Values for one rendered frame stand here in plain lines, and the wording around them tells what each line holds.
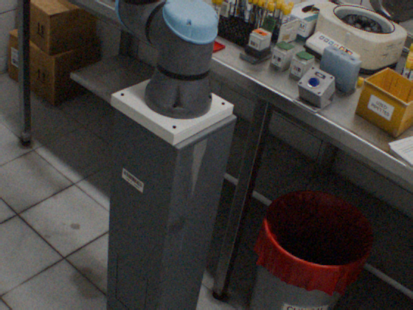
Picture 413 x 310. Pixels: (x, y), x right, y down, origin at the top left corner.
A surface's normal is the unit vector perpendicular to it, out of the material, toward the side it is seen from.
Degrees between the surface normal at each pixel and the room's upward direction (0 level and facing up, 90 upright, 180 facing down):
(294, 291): 94
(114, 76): 0
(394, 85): 90
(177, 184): 90
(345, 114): 0
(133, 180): 90
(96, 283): 0
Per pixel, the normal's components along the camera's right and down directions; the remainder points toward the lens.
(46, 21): -0.70, 0.28
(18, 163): 0.14, -0.79
